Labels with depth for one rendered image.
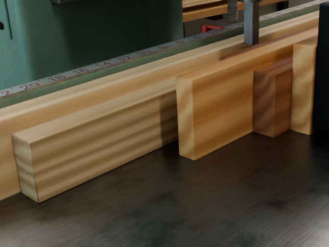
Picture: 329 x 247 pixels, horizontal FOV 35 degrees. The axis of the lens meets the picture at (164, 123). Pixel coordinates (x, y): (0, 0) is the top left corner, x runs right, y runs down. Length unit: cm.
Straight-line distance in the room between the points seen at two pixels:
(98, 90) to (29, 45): 18
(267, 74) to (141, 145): 10
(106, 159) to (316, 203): 13
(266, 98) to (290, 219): 11
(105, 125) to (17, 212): 8
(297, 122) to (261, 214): 12
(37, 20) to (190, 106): 22
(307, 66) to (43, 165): 19
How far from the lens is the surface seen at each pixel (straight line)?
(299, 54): 38
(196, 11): 290
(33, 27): 51
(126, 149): 35
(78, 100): 34
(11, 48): 54
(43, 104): 33
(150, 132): 36
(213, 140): 36
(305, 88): 38
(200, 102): 34
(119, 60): 39
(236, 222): 29
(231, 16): 51
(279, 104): 38
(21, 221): 31
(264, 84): 38
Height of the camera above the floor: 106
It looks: 22 degrees down
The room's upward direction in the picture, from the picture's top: 3 degrees counter-clockwise
